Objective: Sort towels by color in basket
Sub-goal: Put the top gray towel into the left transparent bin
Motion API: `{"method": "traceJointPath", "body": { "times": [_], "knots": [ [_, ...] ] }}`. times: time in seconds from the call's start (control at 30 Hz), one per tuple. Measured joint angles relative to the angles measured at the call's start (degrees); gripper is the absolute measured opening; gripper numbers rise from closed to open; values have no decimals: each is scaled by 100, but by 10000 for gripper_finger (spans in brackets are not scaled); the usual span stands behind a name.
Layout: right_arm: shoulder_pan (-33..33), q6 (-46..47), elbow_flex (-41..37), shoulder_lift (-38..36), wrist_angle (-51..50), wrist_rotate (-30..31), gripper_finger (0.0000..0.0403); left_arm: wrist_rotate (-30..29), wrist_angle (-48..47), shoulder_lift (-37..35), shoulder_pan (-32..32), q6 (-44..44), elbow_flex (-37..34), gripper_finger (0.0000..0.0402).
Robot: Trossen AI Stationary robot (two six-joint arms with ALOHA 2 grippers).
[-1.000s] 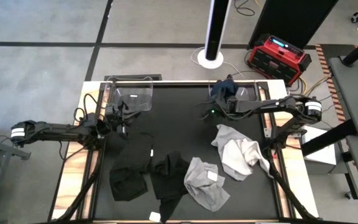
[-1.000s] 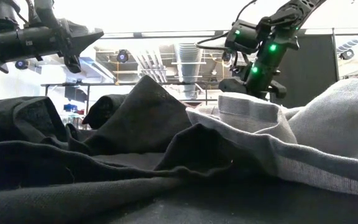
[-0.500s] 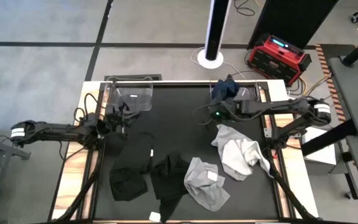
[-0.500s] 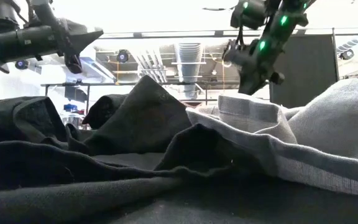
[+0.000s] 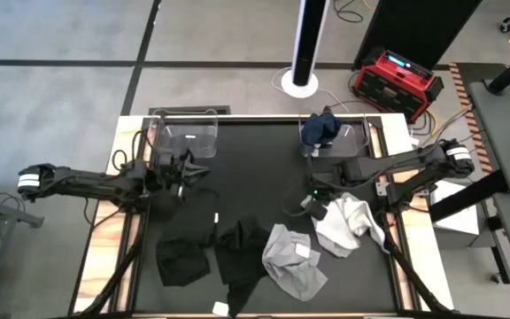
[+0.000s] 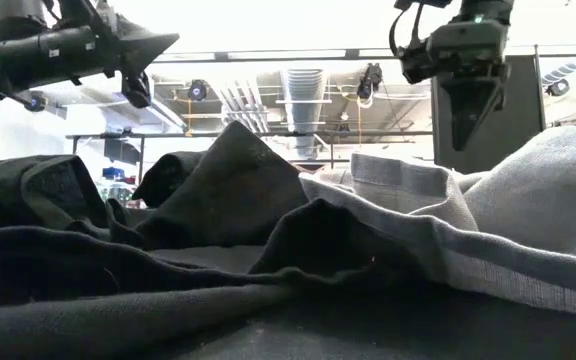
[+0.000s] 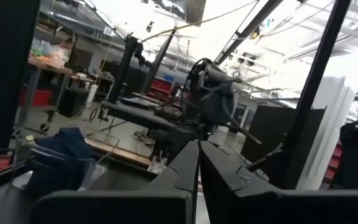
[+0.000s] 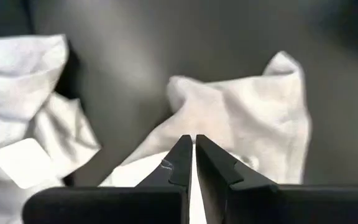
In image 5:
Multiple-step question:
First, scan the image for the black table mat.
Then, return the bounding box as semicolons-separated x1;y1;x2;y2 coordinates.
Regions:
133;118;398;314

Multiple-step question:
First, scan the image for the clear plastic basket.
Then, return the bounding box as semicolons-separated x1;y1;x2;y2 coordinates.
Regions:
148;108;219;160
297;113;371;159

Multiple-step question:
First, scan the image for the white towel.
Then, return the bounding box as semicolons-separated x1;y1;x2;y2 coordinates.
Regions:
301;192;389;257

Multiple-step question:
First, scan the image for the black towel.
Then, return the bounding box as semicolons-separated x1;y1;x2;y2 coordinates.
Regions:
212;215;272;318
155;188;220;288

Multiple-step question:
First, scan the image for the red black power station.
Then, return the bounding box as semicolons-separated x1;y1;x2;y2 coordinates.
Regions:
352;47;445;124

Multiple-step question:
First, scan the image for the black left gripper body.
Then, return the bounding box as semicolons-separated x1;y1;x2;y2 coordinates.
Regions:
146;149;194;198

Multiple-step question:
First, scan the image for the orange black striped floor strip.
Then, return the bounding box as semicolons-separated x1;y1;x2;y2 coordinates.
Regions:
447;62;495;175

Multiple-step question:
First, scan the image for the white box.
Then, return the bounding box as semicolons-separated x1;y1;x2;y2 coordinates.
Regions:
429;179;482;237

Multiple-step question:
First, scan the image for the black floor cable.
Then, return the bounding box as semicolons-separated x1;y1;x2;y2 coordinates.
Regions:
332;0;366;24

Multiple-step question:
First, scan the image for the white floor cable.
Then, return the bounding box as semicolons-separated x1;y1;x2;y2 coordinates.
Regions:
271;66;353;114

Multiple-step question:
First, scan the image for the navy blue towel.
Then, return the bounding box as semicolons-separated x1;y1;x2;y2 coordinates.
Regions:
300;105;344;150

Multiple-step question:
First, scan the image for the black white pole stand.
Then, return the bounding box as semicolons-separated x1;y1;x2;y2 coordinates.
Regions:
280;0;332;99

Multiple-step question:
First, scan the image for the yellow floor cable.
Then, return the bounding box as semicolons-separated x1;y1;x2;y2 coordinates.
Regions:
413;105;473;154

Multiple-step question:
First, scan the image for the black partition panel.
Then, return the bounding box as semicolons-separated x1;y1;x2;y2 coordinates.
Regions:
353;0;484;71

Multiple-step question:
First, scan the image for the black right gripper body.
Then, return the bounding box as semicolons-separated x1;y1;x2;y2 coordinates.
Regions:
306;176;343;221

